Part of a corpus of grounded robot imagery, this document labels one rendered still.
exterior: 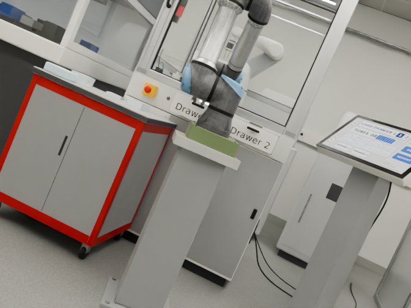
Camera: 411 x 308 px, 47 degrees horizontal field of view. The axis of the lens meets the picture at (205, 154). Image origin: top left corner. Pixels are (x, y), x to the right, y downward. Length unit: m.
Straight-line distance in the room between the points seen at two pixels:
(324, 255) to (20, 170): 1.53
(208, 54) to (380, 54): 4.17
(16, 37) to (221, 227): 1.58
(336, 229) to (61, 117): 1.43
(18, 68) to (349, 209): 1.97
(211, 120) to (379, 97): 4.11
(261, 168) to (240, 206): 0.25
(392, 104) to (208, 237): 3.62
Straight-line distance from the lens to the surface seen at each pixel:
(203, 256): 2.80
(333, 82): 5.89
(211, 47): 1.99
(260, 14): 2.09
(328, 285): 2.41
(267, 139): 2.68
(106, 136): 2.26
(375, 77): 5.93
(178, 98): 2.63
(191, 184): 1.93
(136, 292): 2.06
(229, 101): 1.95
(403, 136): 2.42
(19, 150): 2.46
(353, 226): 2.37
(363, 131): 2.50
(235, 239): 2.75
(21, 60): 2.97
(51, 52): 2.81
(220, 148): 1.92
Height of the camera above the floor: 0.87
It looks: 4 degrees down
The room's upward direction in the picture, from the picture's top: 24 degrees clockwise
